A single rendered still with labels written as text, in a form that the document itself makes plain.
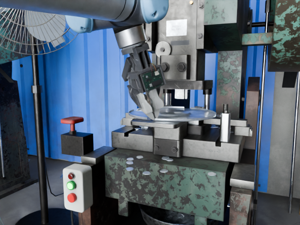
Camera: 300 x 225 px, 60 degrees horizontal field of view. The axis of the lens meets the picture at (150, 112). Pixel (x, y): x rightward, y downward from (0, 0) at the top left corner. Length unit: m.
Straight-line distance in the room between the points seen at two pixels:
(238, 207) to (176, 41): 0.54
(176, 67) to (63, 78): 1.98
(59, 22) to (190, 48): 0.79
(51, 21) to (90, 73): 1.15
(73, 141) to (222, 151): 0.49
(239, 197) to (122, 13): 0.51
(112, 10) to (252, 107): 0.87
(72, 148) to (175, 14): 0.57
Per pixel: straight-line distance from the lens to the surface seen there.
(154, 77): 0.66
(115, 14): 0.46
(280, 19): 0.68
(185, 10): 0.92
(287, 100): 2.12
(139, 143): 0.92
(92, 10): 0.43
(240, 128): 0.94
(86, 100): 2.57
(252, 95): 1.21
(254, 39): 1.06
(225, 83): 1.13
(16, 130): 2.33
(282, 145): 2.17
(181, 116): 0.82
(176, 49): 0.91
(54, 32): 1.49
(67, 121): 0.92
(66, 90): 2.70
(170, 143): 0.84
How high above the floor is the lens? 0.91
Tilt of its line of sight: 8 degrees down
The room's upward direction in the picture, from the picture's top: straight up
